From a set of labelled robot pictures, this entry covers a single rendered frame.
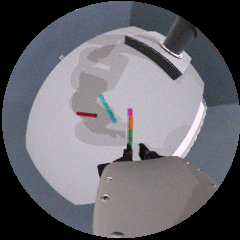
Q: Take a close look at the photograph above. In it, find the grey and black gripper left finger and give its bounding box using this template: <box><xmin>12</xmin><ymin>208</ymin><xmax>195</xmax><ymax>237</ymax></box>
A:
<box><xmin>97</xmin><ymin>144</ymin><xmax>133</xmax><ymax>178</ymax></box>

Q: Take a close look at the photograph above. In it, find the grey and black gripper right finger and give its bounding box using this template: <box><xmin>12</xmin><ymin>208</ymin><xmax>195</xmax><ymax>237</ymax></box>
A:
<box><xmin>139</xmin><ymin>143</ymin><xmax>166</xmax><ymax>160</ymax></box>

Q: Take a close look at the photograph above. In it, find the turquoise rod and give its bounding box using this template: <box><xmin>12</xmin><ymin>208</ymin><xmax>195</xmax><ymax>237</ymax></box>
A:
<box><xmin>99</xmin><ymin>94</ymin><xmax>117</xmax><ymax>123</ymax></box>

